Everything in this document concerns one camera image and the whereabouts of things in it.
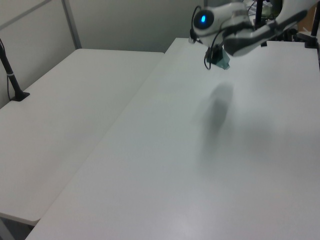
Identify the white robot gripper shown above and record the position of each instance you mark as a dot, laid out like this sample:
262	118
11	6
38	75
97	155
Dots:
212	37

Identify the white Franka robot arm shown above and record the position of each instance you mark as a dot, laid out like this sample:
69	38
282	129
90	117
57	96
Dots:
241	47

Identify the thin black background stand pole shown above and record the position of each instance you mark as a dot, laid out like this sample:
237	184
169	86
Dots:
259	10

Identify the light wooden board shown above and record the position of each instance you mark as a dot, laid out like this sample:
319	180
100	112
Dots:
307	22

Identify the black pole with table clamp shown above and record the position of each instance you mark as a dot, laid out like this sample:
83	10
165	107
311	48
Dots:
314	27

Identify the black pole with white band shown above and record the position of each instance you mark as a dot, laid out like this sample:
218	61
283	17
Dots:
11	77

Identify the grey metal partition post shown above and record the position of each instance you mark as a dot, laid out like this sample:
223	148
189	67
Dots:
72	25
205	3

